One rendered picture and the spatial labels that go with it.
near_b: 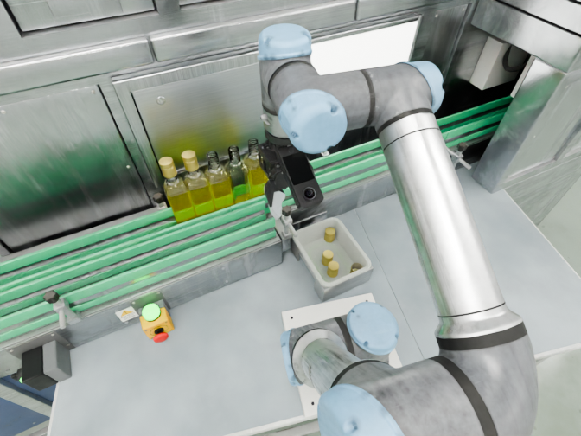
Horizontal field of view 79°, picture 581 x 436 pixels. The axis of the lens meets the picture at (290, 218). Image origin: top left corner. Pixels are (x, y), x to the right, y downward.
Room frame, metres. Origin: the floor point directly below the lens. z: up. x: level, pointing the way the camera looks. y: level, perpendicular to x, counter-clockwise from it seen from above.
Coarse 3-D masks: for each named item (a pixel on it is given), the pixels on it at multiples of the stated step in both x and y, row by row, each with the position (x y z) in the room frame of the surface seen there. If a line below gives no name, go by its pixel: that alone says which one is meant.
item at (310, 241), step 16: (320, 224) 0.72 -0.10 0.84; (336, 224) 0.73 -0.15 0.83; (304, 240) 0.69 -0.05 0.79; (320, 240) 0.71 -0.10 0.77; (336, 240) 0.71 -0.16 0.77; (352, 240) 0.66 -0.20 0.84; (304, 256) 0.60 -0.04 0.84; (320, 256) 0.64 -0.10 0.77; (336, 256) 0.64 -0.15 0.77; (352, 256) 0.63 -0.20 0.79; (320, 272) 0.58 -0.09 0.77; (352, 272) 0.54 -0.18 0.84
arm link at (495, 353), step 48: (384, 96) 0.40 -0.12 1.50; (432, 96) 0.41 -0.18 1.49; (384, 144) 0.37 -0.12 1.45; (432, 144) 0.34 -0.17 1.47; (432, 192) 0.29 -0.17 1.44; (432, 240) 0.24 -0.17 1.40; (480, 240) 0.24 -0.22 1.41; (432, 288) 0.20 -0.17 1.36; (480, 288) 0.19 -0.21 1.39; (480, 336) 0.14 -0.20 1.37; (528, 336) 0.15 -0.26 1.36; (480, 384) 0.10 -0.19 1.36; (528, 384) 0.10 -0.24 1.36; (528, 432) 0.06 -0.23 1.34
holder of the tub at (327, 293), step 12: (312, 216) 0.78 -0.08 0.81; (324, 216) 0.80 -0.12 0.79; (300, 228) 0.76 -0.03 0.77; (300, 252) 0.63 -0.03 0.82; (300, 264) 0.63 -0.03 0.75; (312, 276) 0.56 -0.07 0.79; (360, 276) 0.54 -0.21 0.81; (324, 288) 0.50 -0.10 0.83; (336, 288) 0.51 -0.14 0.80; (348, 288) 0.53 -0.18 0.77; (324, 300) 0.49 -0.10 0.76
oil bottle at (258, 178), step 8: (248, 160) 0.75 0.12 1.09; (256, 160) 0.75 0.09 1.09; (248, 168) 0.74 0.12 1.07; (256, 168) 0.74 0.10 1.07; (256, 176) 0.74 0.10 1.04; (264, 176) 0.75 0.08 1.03; (256, 184) 0.74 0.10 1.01; (264, 184) 0.75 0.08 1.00; (256, 192) 0.74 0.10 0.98; (264, 192) 0.75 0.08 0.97
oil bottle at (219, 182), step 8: (208, 168) 0.72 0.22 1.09; (224, 168) 0.73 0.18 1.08; (208, 176) 0.69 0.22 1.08; (216, 176) 0.69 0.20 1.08; (224, 176) 0.70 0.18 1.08; (216, 184) 0.68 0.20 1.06; (224, 184) 0.69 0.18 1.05; (216, 192) 0.68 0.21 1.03; (224, 192) 0.69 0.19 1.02; (216, 200) 0.68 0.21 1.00; (224, 200) 0.69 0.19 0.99; (232, 200) 0.70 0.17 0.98; (216, 208) 0.68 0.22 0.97
